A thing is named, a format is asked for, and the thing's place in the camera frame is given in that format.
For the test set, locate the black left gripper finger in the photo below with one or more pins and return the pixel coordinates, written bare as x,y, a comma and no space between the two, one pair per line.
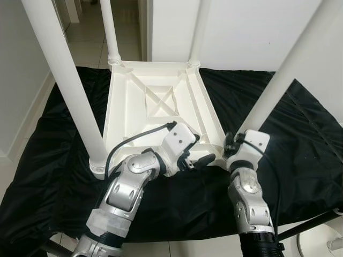
203,159

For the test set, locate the white plastic table top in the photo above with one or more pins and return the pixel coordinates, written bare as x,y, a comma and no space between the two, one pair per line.
161,101

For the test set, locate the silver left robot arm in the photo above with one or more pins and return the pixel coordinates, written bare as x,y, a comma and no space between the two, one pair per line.
128,193

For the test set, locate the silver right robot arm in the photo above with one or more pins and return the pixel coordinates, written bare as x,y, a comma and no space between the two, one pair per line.
249,203

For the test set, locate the black cloth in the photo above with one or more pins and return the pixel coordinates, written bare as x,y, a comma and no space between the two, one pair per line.
300,150

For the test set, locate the white round stand base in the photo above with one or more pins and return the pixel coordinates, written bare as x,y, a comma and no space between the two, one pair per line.
321,245

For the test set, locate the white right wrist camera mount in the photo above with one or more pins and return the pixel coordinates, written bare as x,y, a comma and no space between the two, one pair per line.
252,144

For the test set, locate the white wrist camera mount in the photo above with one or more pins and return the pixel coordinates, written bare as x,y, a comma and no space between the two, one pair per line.
252,144
178,138

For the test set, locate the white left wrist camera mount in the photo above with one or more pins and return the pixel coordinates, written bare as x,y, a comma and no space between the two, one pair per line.
178,138

